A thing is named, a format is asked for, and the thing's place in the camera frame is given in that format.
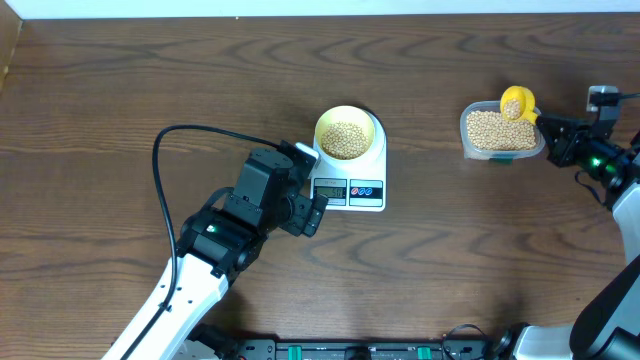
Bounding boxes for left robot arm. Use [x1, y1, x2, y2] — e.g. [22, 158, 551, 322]
[105, 143, 328, 359]

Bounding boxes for pale yellow plastic bowl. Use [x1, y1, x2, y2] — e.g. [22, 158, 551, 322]
[314, 105, 376, 159]

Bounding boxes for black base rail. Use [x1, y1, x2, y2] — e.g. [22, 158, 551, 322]
[189, 324, 501, 360]

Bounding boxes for yellow plastic measuring scoop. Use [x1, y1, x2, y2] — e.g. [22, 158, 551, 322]
[500, 86, 538, 125]

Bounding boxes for white digital kitchen scale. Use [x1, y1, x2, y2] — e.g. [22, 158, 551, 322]
[310, 109, 387, 212]

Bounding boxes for clear plastic container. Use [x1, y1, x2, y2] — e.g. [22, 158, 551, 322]
[460, 100, 545, 160]

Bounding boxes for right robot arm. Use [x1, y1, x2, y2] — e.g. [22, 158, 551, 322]
[501, 115, 639, 360]

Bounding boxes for pile of soybeans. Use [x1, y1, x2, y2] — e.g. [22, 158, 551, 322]
[466, 111, 536, 151]

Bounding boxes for soybeans in yellow bowl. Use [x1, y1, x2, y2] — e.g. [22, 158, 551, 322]
[321, 122, 369, 160]

